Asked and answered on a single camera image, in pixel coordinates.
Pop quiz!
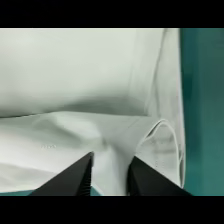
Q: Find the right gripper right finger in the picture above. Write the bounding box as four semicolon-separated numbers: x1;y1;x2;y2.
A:
126;155;192;197

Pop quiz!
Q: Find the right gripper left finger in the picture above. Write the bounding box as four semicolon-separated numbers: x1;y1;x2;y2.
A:
30;151;95;197

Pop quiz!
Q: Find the white shirt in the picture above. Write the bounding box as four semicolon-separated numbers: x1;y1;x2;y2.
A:
0;28;186;197

